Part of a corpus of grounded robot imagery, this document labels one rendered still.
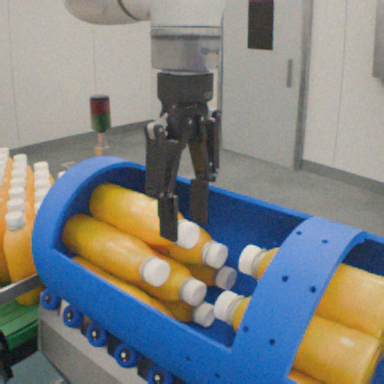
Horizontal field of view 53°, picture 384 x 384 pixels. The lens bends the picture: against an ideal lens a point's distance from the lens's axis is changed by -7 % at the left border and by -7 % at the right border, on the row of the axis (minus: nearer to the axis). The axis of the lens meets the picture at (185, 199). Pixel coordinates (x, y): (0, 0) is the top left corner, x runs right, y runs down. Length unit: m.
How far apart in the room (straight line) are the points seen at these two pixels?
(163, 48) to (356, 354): 0.41
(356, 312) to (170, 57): 0.37
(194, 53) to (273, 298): 0.29
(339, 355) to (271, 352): 0.08
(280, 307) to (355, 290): 0.10
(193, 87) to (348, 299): 0.31
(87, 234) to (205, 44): 0.35
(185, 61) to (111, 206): 0.29
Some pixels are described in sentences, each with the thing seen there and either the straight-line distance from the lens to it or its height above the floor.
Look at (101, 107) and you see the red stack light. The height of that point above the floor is 1.23.
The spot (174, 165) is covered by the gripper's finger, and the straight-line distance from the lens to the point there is 0.54.
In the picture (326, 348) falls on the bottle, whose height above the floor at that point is 1.14.
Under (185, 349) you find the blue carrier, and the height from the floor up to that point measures 1.10.
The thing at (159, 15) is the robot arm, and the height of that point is 1.47.
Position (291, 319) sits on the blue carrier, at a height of 1.18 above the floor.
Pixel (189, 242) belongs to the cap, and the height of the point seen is 1.15.
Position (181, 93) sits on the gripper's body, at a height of 1.37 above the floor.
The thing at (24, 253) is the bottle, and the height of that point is 1.03.
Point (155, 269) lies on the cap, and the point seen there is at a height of 1.13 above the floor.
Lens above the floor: 1.45
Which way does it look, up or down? 23 degrees down
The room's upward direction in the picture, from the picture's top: straight up
